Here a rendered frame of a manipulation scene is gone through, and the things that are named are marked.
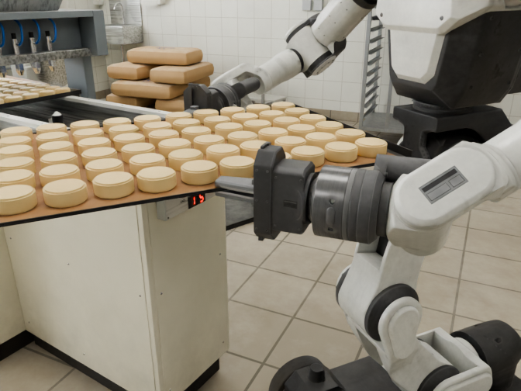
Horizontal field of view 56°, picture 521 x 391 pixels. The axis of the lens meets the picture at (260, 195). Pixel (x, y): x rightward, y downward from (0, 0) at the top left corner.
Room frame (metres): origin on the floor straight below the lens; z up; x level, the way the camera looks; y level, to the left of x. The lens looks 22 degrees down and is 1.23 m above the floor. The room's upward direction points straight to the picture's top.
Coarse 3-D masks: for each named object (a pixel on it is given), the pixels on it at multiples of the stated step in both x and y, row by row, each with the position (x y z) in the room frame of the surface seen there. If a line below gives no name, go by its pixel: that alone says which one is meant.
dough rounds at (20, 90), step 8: (0, 80) 1.95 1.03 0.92; (8, 80) 1.93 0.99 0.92; (16, 80) 1.93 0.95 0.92; (0, 88) 1.74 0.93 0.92; (8, 88) 1.74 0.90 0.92; (16, 88) 1.77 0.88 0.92; (24, 88) 1.74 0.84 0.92; (32, 88) 1.75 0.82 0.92; (40, 88) 1.74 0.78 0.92; (48, 88) 1.76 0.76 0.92; (56, 88) 1.74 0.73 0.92; (64, 88) 1.74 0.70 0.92; (0, 96) 1.61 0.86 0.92; (8, 96) 1.60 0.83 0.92; (16, 96) 1.60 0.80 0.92; (24, 96) 1.63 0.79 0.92; (32, 96) 1.63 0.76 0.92; (40, 96) 1.68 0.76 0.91
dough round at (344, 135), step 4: (336, 132) 0.80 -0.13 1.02; (340, 132) 0.79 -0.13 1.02; (344, 132) 0.79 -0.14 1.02; (348, 132) 0.79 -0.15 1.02; (352, 132) 0.79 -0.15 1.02; (356, 132) 0.79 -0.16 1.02; (360, 132) 0.79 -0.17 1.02; (336, 136) 0.79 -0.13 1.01; (340, 136) 0.78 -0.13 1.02; (344, 136) 0.78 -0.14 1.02; (348, 136) 0.78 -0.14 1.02; (352, 136) 0.77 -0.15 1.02; (356, 136) 0.78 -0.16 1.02; (360, 136) 0.78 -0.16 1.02; (364, 136) 0.79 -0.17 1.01; (336, 140) 0.79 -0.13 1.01; (340, 140) 0.78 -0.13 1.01; (344, 140) 0.78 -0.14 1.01; (348, 140) 0.77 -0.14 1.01; (352, 140) 0.77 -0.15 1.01
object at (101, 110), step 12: (72, 96) 1.71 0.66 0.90; (48, 108) 1.77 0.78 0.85; (60, 108) 1.73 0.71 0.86; (72, 108) 1.69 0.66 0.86; (84, 108) 1.66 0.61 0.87; (96, 108) 1.62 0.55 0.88; (108, 108) 1.59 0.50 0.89; (120, 108) 1.55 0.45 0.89; (132, 108) 1.52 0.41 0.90; (144, 108) 1.52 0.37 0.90; (132, 120) 1.53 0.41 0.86
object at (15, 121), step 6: (0, 114) 1.44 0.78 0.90; (6, 114) 1.44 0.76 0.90; (0, 120) 1.42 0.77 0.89; (6, 120) 1.40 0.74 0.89; (12, 120) 1.38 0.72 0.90; (18, 120) 1.36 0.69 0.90; (24, 120) 1.36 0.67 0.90; (30, 120) 1.36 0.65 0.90; (36, 120) 1.36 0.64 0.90; (0, 126) 1.42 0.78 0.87; (6, 126) 1.40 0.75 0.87; (12, 126) 1.38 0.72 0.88; (30, 126) 1.33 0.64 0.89; (36, 126) 1.32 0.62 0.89
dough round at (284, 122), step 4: (284, 116) 0.91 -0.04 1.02; (288, 116) 0.91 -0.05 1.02; (276, 120) 0.88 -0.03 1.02; (280, 120) 0.88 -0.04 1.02; (284, 120) 0.88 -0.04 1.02; (288, 120) 0.88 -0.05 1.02; (292, 120) 0.88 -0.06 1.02; (296, 120) 0.88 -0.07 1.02; (276, 124) 0.87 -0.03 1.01; (280, 124) 0.87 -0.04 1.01; (284, 124) 0.86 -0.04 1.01; (288, 124) 0.86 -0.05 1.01; (292, 124) 0.86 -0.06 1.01; (284, 128) 0.86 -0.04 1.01
